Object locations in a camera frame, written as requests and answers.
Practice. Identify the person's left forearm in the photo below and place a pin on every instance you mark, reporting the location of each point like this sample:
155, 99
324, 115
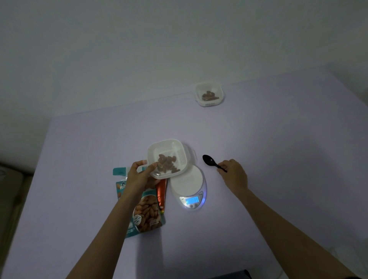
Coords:
106, 235

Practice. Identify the orange foil packet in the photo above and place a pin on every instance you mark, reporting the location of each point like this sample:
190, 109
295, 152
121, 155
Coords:
161, 194

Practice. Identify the pile of almonds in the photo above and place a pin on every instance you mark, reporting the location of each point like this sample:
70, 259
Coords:
208, 95
169, 164

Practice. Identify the person's right fingers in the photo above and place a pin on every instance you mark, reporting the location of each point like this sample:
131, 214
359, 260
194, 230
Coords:
223, 166

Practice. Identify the black plastic spoon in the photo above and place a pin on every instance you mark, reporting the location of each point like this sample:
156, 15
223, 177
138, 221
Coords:
209, 159

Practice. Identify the white plastic strainer container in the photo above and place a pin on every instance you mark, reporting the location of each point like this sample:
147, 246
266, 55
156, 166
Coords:
210, 86
169, 149

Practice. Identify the white digital kitchen scale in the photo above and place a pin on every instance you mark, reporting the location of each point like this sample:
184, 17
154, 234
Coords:
188, 184

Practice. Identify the person's right hand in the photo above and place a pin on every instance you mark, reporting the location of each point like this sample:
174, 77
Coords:
235, 176

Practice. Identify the person's left hand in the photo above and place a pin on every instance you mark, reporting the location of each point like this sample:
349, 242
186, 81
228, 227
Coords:
137, 178

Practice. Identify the person's left thumb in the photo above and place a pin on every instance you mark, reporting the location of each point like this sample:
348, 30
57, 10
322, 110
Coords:
151, 168

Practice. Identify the teal almond bag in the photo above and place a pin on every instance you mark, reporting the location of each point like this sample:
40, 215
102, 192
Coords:
148, 212

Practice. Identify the person's right forearm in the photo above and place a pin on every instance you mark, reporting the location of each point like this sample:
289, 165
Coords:
290, 238

